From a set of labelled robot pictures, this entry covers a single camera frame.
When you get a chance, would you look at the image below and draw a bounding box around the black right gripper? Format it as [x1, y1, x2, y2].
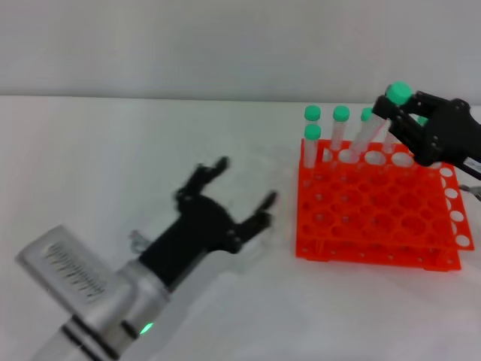
[371, 90, 481, 171]

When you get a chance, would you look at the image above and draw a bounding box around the clear graduated tube green cap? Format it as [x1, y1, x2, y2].
[347, 80, 413, 161]

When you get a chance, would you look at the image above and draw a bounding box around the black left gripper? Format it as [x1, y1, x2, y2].
[138, 155, 280, 291]

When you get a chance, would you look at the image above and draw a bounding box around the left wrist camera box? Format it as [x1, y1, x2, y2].
[14, 224, 132, 316]

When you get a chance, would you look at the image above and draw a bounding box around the orange test tube rack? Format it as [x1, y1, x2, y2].
[294, 138, 475, 272]

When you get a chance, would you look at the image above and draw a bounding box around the right arm cable with connector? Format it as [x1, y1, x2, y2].
[458, 183, 481, 202]

